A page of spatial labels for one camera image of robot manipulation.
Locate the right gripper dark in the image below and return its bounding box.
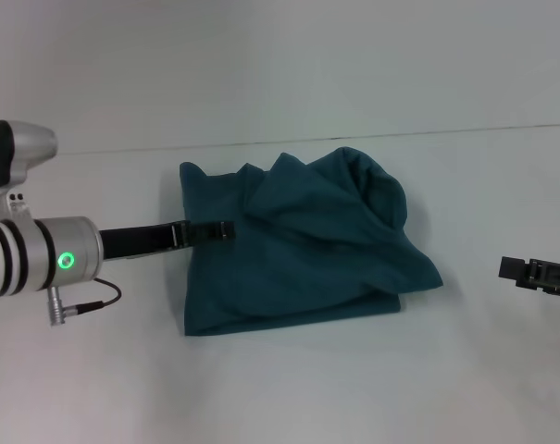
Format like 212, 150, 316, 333
497, 255, 560, 298

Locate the teal T-shirt with FREE print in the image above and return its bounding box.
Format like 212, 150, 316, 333
177, 146, 445, 339

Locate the dark red cable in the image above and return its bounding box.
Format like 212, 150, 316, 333
46, 276, 124, 328

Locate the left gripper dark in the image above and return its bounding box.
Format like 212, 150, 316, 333
98, 220, 238, 262

